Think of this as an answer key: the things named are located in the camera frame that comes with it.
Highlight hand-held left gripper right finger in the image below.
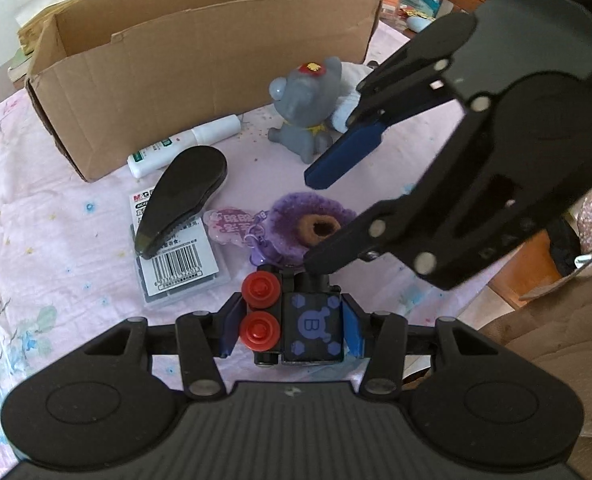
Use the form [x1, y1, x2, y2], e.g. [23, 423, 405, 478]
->
[343, 294, 502, 398]

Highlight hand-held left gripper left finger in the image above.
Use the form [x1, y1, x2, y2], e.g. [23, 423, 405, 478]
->
[83, 292, 244, 401]

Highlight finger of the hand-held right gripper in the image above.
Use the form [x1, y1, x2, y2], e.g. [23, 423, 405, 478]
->
[303, 195, 457, 282]
[304, 12, 488, 191]

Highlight black toy train red wheels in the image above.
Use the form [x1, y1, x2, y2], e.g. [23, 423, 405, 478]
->
[240, 268, 347, 367]

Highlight purple crochet flower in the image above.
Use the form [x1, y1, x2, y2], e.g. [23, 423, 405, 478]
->
[261, 191, 359, 266]

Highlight grey elephant toy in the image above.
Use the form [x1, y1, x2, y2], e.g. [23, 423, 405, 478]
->
[267, 58, 359, 163]

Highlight clear staple pack with barcode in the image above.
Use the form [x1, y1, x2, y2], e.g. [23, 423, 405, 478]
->
[127, 190, 231, 305]

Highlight cardboard box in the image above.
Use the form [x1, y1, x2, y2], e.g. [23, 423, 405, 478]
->
[24, 0, 383, 183]

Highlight black stapler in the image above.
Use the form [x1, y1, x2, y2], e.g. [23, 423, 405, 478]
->
[134, 145, 228, 260]

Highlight white glue tube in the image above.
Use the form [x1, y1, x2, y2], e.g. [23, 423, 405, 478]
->
[127, 114, 241, 178]

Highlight pink floral cloth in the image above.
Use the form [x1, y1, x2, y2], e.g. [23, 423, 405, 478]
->
[0, 20, 522, 466]

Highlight beige woven seat cushion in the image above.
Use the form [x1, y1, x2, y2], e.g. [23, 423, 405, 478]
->
[476, 260, 592, 431]

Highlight yellow tissue box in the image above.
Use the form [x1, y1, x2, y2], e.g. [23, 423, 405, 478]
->
[18, 7, 56, 56]

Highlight pink keychain charm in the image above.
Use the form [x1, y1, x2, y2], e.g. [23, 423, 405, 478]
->
[203, 204, 277, 268]

